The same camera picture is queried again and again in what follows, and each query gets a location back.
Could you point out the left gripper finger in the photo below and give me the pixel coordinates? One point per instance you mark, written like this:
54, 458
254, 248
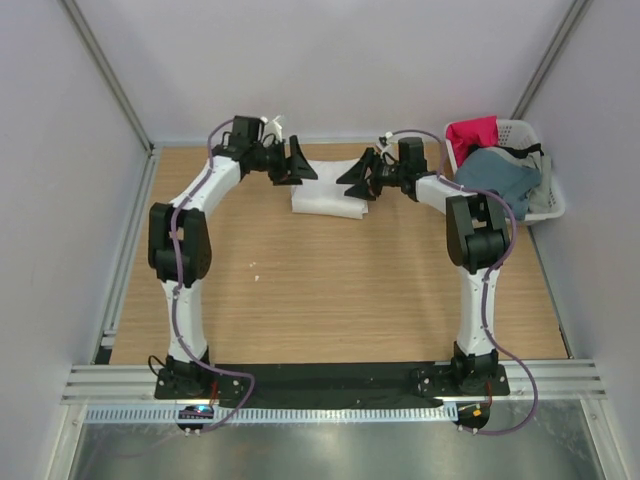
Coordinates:
286, 180
299, 165

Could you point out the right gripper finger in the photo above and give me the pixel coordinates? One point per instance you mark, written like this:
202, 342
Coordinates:
360, 170
362, 191

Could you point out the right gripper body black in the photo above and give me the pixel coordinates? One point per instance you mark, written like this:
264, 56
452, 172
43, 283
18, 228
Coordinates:
371, 174

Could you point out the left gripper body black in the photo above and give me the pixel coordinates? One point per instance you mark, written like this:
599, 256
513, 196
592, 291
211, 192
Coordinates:
282, 163

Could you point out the white t shirt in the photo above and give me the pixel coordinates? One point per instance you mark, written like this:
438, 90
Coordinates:
324, 196

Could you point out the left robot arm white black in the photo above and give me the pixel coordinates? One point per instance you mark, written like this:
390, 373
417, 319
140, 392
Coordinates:
179, 247

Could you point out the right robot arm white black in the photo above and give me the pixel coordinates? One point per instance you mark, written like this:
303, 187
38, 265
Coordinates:
477, 240

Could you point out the pink t shirt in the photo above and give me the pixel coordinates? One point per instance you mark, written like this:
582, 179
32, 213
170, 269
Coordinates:
464, 135

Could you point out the blue grey t shirt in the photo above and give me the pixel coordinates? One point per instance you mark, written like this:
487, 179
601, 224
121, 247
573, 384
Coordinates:
487, 169

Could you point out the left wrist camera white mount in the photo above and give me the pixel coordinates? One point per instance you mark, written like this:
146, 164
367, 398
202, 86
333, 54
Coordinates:
272, 131

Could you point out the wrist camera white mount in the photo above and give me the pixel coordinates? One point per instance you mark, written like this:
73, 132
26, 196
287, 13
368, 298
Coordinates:
383, 147
272, 131

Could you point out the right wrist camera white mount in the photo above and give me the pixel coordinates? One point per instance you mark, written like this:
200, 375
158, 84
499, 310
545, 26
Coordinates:
383, 147

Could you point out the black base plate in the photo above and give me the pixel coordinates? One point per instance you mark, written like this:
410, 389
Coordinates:
328, 386

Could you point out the right aluminium corner post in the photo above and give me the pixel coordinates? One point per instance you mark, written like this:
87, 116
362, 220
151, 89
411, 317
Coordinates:
557, 44

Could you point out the aluminium corner post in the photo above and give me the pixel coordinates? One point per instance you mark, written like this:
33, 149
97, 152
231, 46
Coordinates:
557, 44
87, 37

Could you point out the aluminium frame rail front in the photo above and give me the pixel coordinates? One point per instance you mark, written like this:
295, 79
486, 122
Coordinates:
112, 384

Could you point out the left aluminium corner post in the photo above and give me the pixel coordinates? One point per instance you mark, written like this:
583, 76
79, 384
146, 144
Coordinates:
87, 37

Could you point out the white slotted cable duct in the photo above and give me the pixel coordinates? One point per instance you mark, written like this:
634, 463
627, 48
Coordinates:
200, 414

